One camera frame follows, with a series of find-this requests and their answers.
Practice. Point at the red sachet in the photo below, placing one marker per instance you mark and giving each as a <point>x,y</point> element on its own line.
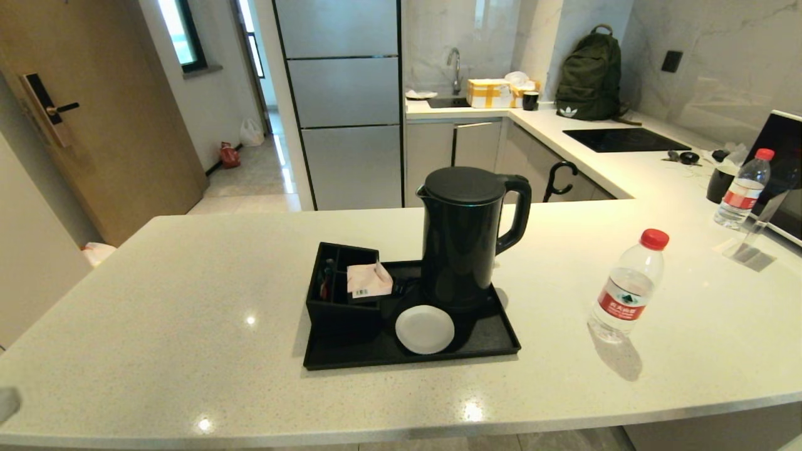
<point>324,285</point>

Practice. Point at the dark green backpack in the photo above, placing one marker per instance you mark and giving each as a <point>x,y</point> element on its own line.
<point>589,75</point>

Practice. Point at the black compartment organizer box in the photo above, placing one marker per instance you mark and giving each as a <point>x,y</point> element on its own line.
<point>341,319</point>

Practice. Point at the white box yellow tape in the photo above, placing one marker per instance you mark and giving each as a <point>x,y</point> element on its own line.
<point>489,94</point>

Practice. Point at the black rectangular serving tray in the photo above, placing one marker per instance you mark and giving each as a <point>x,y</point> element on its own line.
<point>489,338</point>

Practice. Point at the black induction cooktop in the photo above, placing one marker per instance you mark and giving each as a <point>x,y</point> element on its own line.
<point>626,140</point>

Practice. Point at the black mug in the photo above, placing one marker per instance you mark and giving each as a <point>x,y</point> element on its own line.
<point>530,101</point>

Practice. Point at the dark kitchen sink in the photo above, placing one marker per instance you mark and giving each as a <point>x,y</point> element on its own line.
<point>448,102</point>

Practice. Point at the crumpled clear plastic wrap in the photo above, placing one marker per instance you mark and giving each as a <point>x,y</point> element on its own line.
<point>734,153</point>

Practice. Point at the clear acrylic sign holder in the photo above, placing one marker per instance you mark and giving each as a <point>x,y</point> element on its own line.
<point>749,250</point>

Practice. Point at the grey cabinet door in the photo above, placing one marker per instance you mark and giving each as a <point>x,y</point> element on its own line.
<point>428,163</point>
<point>477,147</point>

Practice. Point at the black electric kettle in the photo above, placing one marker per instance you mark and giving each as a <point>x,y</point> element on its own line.
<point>463,250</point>

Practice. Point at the silver refrigerator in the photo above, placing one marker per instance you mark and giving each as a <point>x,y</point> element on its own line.
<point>344,94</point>

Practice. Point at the dark framed window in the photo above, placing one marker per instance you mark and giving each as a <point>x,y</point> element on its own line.
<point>182,31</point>

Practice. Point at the brown wooden door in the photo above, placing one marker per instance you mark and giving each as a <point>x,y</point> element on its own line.
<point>125,125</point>

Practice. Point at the white plate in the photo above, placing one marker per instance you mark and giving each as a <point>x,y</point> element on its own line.
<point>420,94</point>

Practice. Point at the crumpled white plastic bag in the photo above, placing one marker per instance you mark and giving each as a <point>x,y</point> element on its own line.
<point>517,77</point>

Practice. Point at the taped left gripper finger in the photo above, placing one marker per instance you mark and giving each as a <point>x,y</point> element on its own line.
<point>7,404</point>

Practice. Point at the black electronic door lock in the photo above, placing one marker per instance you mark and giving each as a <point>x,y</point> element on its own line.
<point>41,100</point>

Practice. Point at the red plastic bag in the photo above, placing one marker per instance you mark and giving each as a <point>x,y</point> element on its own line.
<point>229,155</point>

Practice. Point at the black cup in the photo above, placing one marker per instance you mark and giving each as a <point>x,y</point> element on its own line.
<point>718,185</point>

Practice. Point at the pale pink white bag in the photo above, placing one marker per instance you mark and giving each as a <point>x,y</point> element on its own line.
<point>98,254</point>

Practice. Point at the pink tea bag packet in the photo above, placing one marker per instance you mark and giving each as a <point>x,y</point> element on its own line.
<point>366,280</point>

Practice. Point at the chrome kitchen faucet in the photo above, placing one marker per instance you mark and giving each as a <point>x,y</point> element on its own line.
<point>456,66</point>

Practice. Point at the narrow dark framed glass door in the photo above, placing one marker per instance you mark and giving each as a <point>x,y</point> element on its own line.
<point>250,37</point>

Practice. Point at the black wall socket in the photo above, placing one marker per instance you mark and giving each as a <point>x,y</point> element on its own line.
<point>671,61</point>

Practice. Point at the clear water bottle red cap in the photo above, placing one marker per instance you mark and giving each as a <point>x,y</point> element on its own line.
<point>626,294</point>
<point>739,194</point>

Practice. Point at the black key bundle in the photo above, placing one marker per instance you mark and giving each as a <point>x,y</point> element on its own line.
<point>688,158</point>

